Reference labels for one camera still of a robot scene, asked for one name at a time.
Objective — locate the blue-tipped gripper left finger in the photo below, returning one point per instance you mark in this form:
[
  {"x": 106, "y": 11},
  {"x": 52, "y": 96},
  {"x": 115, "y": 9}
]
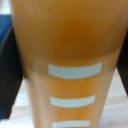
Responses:
[{"x": 10, "y": 66}]

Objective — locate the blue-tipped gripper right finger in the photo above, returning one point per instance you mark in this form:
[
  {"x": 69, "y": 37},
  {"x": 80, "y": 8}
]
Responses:
[{"x": 125, "y": 66}]

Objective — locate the yellow toy food block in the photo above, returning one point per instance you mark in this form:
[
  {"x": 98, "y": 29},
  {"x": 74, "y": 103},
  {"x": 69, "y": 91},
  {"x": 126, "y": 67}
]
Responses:
[{"x": 70, "y": 43}]

